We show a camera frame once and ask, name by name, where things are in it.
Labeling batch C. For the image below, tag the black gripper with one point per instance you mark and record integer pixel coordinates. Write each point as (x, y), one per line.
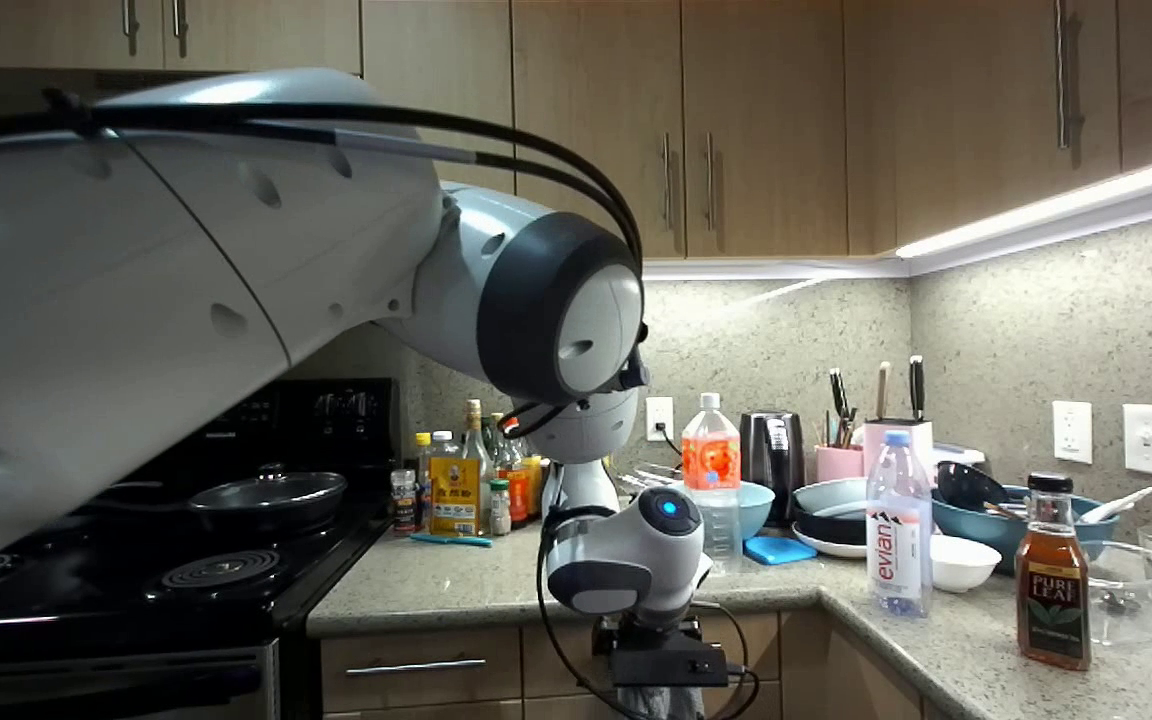
(663, 654)

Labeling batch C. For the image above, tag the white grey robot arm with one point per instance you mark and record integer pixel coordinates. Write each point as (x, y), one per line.
(136, 294)

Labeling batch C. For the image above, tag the clear plastic cup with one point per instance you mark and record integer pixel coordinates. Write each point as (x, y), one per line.
(725, 534)

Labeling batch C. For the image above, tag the blue sponge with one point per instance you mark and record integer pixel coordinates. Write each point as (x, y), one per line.
(780, 548)

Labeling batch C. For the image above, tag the light blue bowl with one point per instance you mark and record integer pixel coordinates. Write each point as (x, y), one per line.
(755, 504)

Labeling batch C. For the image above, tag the wooden lower cabinet panel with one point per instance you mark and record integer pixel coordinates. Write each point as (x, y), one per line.
(841, 673)

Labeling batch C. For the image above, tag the orange label soda bottle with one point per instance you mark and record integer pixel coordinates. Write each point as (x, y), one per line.
(708, 453)

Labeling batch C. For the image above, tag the orange cap sauce bottle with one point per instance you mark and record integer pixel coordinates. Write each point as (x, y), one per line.
(525, 490)

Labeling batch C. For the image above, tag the small jar green lid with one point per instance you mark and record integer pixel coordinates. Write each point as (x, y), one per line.
(497, 509)

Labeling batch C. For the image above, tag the grey blue stacked dishes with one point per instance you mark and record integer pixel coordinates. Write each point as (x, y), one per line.
(834, 500)

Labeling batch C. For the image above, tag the black kettle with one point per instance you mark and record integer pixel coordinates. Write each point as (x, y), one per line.
(775, 453)

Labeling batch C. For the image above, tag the teal plastic utensil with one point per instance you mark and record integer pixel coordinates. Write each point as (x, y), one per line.
(448, 542)

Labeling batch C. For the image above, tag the pink utensil cup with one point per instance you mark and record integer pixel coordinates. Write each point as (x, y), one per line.
(837, 462)

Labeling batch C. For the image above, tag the clear water bottle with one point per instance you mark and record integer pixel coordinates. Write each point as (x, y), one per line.
(897, 534)

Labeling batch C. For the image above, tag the large yellow oil bottle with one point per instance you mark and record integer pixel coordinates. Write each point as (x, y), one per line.
(455, 490)

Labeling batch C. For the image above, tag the tall bottle tan cap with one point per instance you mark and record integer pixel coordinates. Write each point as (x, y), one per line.
(477, 424)

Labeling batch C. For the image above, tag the glass jar dark contents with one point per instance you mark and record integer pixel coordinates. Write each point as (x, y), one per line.
(404, 504)

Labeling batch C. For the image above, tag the black kitchen utensils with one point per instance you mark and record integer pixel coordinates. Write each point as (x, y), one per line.
(841, 404)

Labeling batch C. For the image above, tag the small white bowl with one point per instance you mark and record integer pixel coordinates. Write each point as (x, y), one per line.
(964, 561)

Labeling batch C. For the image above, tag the dark sauce bottle yellow cap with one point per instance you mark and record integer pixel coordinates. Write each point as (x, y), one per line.
(420, 442)

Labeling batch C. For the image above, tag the white knife block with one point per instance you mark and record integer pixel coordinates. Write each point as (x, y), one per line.
(897, 424)

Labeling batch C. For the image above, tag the large blue bowl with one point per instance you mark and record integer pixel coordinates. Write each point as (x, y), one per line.
(989, 526)

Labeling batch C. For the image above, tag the brown sauce bottle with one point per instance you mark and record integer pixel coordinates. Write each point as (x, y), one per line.
(1052, 585)

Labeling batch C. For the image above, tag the under cabinet light strip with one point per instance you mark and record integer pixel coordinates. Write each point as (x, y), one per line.
(760, 269)
(1069, 207)

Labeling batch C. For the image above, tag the black frying pan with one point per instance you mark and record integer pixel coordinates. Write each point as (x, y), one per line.
(270, 500)

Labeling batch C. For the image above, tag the white spoon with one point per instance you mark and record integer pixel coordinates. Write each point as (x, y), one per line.
(1119, 504)

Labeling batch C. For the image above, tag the clear glassware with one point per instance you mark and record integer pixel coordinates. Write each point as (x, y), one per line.
(1150, 572)

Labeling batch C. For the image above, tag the black stove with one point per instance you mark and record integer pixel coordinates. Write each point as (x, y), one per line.
(99, 667)

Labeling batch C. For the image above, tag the white wall outlet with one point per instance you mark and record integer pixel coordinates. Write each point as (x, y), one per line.
(663, 416)

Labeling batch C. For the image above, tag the small white light switch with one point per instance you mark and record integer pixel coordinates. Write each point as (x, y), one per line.
(1075, 433)

